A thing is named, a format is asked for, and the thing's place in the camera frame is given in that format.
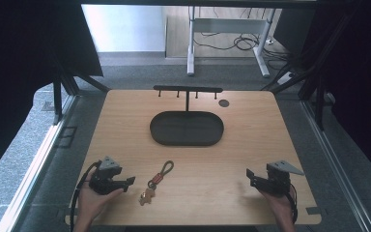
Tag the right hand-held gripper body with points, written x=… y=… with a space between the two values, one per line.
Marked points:
x=277 y=180

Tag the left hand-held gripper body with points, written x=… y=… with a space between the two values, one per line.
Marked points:
x=104 y=182

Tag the black key rack with tray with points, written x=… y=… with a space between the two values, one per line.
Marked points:
x=186 y=127

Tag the person's left hand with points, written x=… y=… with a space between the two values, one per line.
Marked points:
x=91 y=201

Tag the person's right hand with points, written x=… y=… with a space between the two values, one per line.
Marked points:
x=280 y=206

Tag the black metal stand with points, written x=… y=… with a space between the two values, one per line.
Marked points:
x=58 y=100
x=319 y=100

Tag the white power strip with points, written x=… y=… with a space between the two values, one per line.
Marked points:
x=285 y=78

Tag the black curtain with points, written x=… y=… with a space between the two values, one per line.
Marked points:
x=19 y=64
x=357 y=80

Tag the aluminium frame rail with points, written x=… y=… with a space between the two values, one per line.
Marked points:
x=335 y=167
x=35 y=167

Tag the white desk frame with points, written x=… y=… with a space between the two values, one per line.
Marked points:
x=228 y=25

